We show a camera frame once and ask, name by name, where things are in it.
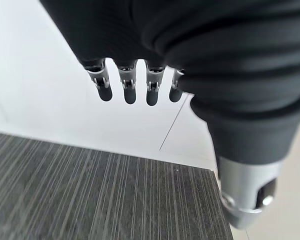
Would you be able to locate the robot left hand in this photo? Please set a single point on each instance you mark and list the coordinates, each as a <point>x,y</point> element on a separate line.
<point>215,62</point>

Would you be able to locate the grey striped carpet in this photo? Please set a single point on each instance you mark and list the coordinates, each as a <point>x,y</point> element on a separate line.
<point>90,195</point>

